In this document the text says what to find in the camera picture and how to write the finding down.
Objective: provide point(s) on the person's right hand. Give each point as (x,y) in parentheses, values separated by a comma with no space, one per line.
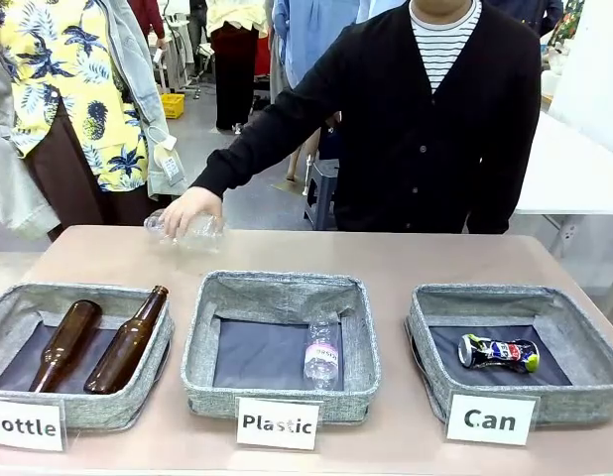
(192,205)

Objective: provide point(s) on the clear crushed plastic bottle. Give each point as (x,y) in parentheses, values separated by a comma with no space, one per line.
(200,238)

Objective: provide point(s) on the brown glass beer bottle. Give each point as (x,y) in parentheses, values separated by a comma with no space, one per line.
(128,342)
(63,347)

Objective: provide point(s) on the pink label plastic water bottle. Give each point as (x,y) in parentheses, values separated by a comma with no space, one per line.
(322,354)

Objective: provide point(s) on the crushed blue soda can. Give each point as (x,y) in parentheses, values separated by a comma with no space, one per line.
(500,353)

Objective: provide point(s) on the person's right forearm black sleeve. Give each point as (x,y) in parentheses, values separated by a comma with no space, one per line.
(247,154)

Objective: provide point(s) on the grey fabric basket plastic label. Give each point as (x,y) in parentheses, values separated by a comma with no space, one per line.
(281,297)

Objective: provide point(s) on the grey fabric basket bottle label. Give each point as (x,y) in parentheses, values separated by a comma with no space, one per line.
(113,406)

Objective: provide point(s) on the white Can sign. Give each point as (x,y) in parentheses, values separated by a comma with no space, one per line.
(490,419)

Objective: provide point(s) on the grey fabric basket can label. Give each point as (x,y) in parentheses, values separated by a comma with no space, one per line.
(574,396)

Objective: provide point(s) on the white hanging paper tag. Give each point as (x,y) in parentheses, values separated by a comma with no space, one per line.
(168,163)

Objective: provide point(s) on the yellow plastic crate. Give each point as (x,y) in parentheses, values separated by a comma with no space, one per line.
(173,105)

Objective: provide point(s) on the dark grey plastic stool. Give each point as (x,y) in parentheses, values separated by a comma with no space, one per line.
(322,193)

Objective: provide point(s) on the person in cream top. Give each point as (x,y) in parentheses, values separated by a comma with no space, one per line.
(237,64)

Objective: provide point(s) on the person in yellow floral shirt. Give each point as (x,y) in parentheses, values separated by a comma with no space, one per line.
(63,89)

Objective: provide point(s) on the person in dark red top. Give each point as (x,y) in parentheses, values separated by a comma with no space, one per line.
(148,20)

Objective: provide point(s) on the person in blue shirt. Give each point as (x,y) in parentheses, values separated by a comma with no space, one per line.
(311,39)

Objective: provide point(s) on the person in black cardigan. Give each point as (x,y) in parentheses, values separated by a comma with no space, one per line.
(410,149)

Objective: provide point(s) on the white Plastic sign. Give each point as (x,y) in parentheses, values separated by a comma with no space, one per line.
(278,424)

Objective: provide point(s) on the white Bottle sign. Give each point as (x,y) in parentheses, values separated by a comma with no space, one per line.
(24,425)

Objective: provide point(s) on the white side table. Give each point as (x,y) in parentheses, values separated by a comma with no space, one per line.
(564,168)

